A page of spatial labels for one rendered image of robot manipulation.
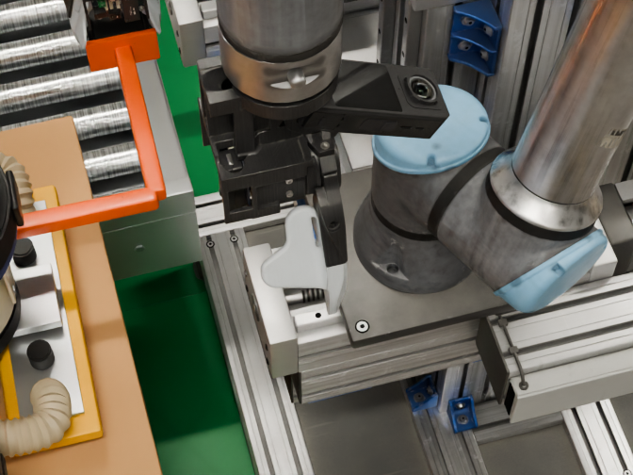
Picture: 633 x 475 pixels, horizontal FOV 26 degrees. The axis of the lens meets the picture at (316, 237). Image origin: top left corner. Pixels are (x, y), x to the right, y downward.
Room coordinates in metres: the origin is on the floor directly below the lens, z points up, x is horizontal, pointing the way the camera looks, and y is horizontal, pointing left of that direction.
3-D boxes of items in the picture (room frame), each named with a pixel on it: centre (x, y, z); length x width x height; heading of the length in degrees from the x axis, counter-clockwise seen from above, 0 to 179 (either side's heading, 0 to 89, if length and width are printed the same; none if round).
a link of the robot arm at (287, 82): (0.54, 0.02, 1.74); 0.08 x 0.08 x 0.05
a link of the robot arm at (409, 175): (0.84, -0.12, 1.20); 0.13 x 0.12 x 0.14; 41
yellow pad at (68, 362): (0.77, 0.33, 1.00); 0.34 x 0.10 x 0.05; 15
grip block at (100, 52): (1.11, 0.24, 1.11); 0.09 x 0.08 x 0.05; 105
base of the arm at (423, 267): (0.85, -0.12, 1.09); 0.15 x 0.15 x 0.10
